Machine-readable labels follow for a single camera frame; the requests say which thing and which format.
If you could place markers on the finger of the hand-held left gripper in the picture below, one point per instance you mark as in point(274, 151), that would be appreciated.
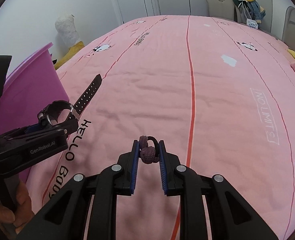
point(32, 128)
point(67, 126)

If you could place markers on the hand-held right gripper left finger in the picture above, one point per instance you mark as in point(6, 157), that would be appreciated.
point(135, 165)

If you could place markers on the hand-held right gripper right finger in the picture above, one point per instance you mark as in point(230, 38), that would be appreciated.
point(162, 165)

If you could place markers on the black wrist watch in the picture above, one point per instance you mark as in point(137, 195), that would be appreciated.
point(87, 95)

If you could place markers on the purple storage box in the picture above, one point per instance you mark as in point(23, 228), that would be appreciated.
point(32, 80)

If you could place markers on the person's left hand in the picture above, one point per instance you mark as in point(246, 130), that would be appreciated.
point(25, 202)

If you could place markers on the pink printed bedsheet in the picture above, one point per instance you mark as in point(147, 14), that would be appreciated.
point(212, 92)

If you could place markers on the tissue pack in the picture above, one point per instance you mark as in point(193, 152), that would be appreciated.
point(252, 23)

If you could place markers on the beige upholstered chair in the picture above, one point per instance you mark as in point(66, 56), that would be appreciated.
point(217, 5)
point(293, 25)

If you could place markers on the pile of clothes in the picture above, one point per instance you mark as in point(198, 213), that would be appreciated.
point(247, 5)

